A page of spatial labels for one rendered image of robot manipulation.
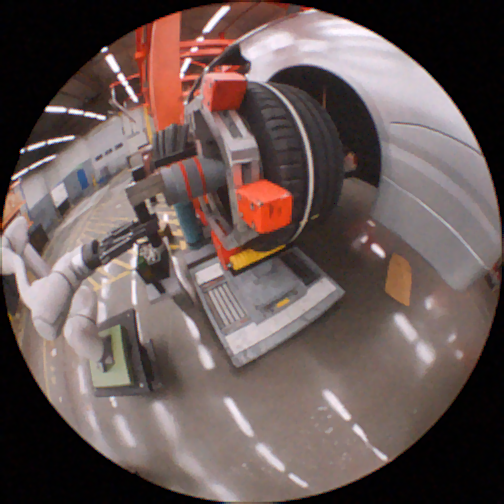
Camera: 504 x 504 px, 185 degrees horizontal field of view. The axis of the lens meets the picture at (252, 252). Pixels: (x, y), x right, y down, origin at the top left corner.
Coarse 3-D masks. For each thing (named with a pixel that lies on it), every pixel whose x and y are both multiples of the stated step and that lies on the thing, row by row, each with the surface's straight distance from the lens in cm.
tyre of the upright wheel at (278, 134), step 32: (256, 96) 41; (288, 96) 47; (256, 128) 40; (288, 128) 38; (320, 128) 45; (288, 160) 35; (320, 160) 42; (320, 192) 44; (288, 224) 41; (320, 224) 58
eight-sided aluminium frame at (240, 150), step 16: (208, 112) 42; (224, 112) 44; (224, 128) 37; (240, 128) 38; (224, 144) 34; (240, 144) 35; (224, 160) 36; (240, 160) 34; (256, 160) 36; (240, 176) 35; (256, 176) 37; (224, 224) 71; (240, 224) 40; (224, 240) 62; (240, 240) 44
